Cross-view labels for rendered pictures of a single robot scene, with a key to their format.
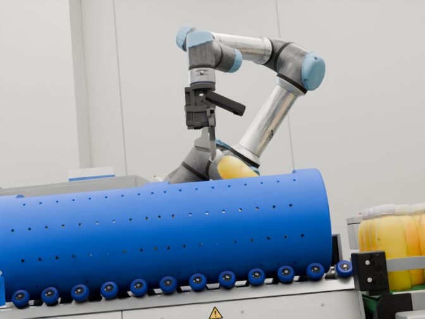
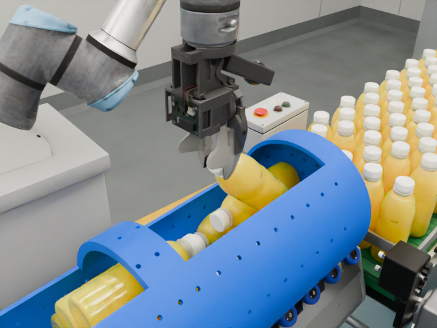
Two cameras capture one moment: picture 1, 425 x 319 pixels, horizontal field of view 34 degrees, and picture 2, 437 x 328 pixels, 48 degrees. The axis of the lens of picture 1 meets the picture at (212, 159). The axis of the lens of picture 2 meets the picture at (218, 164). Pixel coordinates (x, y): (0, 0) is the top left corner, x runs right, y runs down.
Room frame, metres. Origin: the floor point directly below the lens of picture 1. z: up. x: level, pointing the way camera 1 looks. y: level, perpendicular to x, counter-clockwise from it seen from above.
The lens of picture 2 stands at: (1.44, 0.43, 1.70)
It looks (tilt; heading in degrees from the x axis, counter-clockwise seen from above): 34 degrees down; 315
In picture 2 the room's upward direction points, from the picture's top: straight up
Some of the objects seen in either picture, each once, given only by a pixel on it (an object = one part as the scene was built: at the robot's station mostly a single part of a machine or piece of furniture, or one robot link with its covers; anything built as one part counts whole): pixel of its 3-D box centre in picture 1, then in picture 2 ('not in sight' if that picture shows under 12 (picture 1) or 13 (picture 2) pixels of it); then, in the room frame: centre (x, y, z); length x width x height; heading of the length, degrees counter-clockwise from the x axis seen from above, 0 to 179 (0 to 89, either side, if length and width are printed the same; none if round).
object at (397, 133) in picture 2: not in sight; (398, 135); (1.86, -0.62, 1.10); 0.04 x 0.04 x 0.02
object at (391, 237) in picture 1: (392, 250); (394, 222); (1.75, -0.43, 1.00); 0.07 x 0.07 x 0.19
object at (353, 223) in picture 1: (382, 230); (271, 123); (2.17, -0.51, 1.05); 0.20 x 0.10 x 0.10; 90
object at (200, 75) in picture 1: (202, 78); (211, 24); (1.88, 0.01, 1.51); 0.08 x 0.08 x 0.05
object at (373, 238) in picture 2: not in sight; (330, 215); (1.88, -0.38, 0.96); 0.40 x 0.01 x 0.03; 0
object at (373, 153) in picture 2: (401, 210); (372, 154); (1.86, -0.49, 1.10); 0.04 x 0.04 x 0.02
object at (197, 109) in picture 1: (201, 107); (205, 84); (1.88, 0.02, 1.43); 0.09 x 0.08 x 0.12; 90
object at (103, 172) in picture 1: (92, 176); not in sight; (3.70, 0.65, 1.48); 0.24 x 0.12 x 0.08; 93
